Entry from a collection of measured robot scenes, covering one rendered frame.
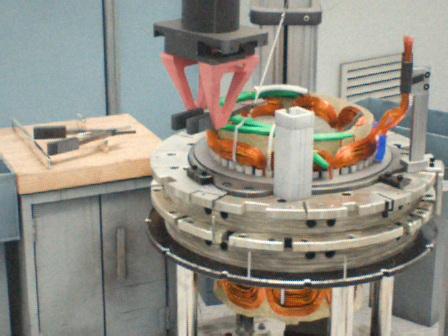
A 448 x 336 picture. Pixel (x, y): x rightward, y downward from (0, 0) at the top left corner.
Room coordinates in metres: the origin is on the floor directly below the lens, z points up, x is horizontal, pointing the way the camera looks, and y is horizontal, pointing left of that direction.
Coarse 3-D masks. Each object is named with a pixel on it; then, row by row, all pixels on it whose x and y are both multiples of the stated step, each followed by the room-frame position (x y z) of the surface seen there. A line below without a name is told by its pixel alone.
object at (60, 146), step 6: (66, 138) 1.17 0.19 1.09; (72, 138) 1.17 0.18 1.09; (78, 138) 1.18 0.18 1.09; (48, 144) 1.15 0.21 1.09; (54, 144) 1.16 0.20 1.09; (60, 144) 1.16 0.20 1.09; (66, 144) 1.17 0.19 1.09; (72, 144) 1.17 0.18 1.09; (78, 144) 1.18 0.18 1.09; (48, 150) 1.16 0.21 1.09; (54, 150) 1.16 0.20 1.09; (60, 150) 1.16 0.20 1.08; (66, 150) 1.17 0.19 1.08; (72, 150) 1.17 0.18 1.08
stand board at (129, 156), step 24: (72, 120) 1.34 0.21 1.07; (96, 120) 1.35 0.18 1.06; (120, 120) 1.35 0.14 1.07; (0, 144) 1.24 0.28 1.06; (24, 144) 1.24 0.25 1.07; (96, 144) 1.24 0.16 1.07; (120, 144) 1.24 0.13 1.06; (144, 144) 1.24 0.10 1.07; (24, 168) 1.15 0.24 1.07; (72, 168) 1.15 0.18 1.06; (96, 168) 1.16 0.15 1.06; (120, 168) 1.18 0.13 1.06; (144, 168) 1.19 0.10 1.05; (24, 192) 1.13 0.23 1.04
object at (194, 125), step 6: (204, 114) 0.99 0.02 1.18; (186, 120) 0.97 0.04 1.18; (192, 120) 0.97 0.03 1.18; (198, 120) 0.98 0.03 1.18; (204, 120) 0.98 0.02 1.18; (210, 120) 0.99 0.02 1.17; (186, 126) 0.97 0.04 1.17; (192, 126) 0.97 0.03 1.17; (198, 126) 0.98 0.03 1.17; (204, 126) 0.98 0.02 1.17; (210, 126) 0.99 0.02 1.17; (186, 132) 0.97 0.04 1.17; (192, 132) 0.97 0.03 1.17; (198, 132) 0.98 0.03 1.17
